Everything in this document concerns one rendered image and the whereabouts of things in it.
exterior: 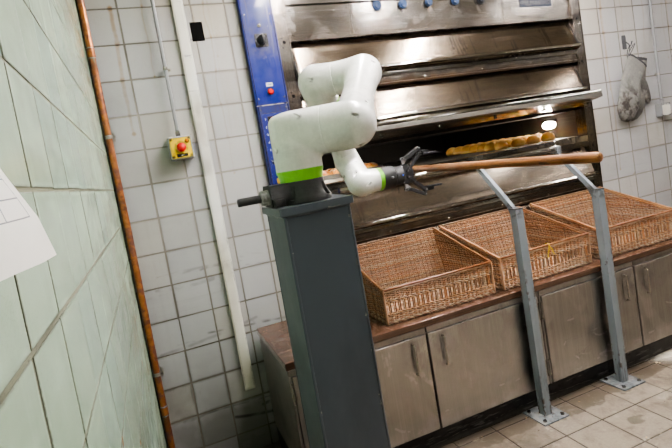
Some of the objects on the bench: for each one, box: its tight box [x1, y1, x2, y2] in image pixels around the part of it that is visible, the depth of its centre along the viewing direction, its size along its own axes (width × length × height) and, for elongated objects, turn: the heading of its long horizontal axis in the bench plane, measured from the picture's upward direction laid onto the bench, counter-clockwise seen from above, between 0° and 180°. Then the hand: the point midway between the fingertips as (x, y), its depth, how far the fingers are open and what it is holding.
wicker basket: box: [357, 227, 496, 326], centre depth 239 cm, size 49×56×28 cm
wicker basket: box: [438, 206, 593, 290], centre depth 259 cm, size 49×56×28 cm
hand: (435, 168), depth 210 cm, fingers open, 13 cm apart
